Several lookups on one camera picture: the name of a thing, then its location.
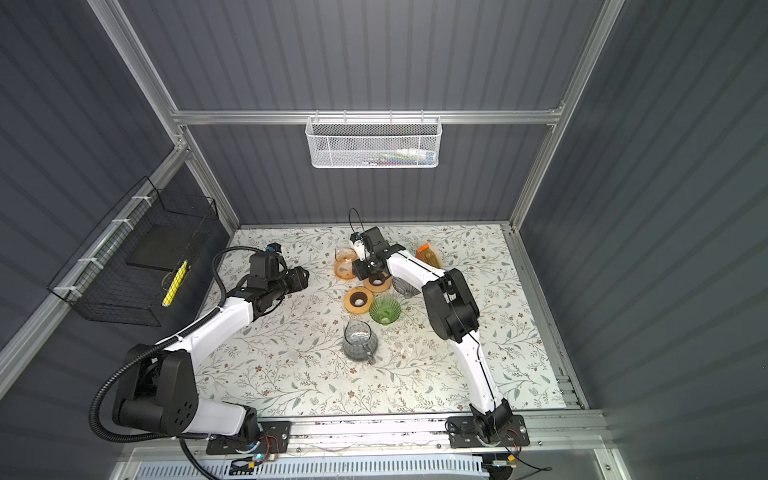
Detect yellow green striped stick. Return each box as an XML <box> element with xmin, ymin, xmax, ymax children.
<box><xmin>161</xmin><ymin>260</ymin><xmax>189</xmax><ymax>308</ymax></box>

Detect orange glass carafe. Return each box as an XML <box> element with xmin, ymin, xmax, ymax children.
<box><xmin>334</xmin><ymin>246</ymin><xmax>358</xmax><ymax>280</ymax></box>

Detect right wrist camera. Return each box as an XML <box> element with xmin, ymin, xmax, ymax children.
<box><xmin>350</xmin><ymin>231</ymin><xmax>367</xmax><ymax>260</ymax></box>

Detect white wire mesh basket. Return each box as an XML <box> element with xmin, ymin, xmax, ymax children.
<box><xmin>305</xmin><ymin>116</ymin><xmax>443</xmax><ymax>169</ymax></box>

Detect grey glass dripper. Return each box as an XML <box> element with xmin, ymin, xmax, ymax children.
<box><xmin>392</xmin><ymin>276</ymin><xmax>421</xmax><ymax>298</ymax></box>

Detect floral table mat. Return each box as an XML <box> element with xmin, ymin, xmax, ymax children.
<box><xmin>196</xmin><ymin>224</ymin><xmax>566</xmax><ymax>417</ymax></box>

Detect grey glass carafe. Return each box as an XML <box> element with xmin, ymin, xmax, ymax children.
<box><xmin>342</xmin><ymin>320</ymin><xmax>378</xmax><ymax>365</ymax></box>

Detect black corrugated cable hose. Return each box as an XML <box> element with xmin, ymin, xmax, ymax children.
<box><xmin>88</xmin><ymin>245</ymin><xmax>268</xmax><ymax>445</ymax></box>

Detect wooden dripper ring stand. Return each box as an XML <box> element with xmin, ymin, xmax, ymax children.
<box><xmin>344</xmin><ymin>287</ymin><xmax>374</xmax><ymax>315</ymax></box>

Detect black wire basket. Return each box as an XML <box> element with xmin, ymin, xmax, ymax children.
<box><xmin>48</xmin><ymin>182</ymin><xmax>220</xmax><ymax>327</ymax></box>

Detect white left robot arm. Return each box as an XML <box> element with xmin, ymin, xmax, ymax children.
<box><xmin>89</xmin><ymin>243</ymin><xmax>310</xmax><ymax>443</ymax></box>

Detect markers in white basket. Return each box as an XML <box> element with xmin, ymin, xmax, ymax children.
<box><xmin>356</xmin><ymin>148</ymin><xmax>438</xmax><ymax>167</ymax></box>

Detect black flat box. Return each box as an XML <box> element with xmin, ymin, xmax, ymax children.
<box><xmin>126</xmin><ymin>225</ymin><xmax>208</xmax><ymax>272</ymax></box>

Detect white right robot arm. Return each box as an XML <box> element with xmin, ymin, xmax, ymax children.
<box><xmin>350</xmin><ymin>227</ymin><xmax>513</xmax><ymax>445</ymax></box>

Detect orange coffee filter holder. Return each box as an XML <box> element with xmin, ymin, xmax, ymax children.
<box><xmin>416</xmin><ymin>243</ymin><xmax>442</xmax><ymax>269</ymax></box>

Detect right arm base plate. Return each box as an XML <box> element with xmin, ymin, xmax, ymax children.
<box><xmin>444</xmin><ymin>414</ymin><xmax>530</xmax><ymax>449</ymax></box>

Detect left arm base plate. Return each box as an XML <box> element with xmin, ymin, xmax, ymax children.
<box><xmin>206</xmin><ymin>421</ymin><xmax>292</xmax><ymax>455</ymax></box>

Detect green glass dripper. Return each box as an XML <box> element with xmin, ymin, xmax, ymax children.
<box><xmin>369</xmin><ymin>295</ymin><xmax>402</xmax><ymax>325</ymax></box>

